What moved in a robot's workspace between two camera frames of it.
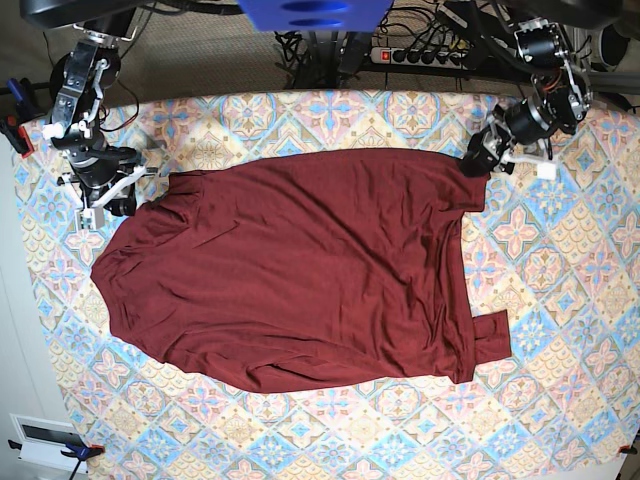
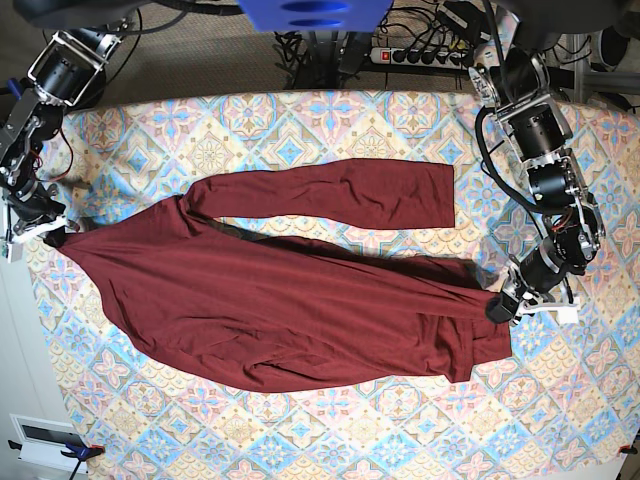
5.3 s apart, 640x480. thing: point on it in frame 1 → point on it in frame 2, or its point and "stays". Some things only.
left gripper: x=97 y=164 → x=33 y=204
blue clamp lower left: x=80 y=452 stays
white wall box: x=42 y=441 stays
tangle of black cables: x=318 y=59 stays
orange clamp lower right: x=626 y=448 stays
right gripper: x=523 y=124 → x=543 y=271
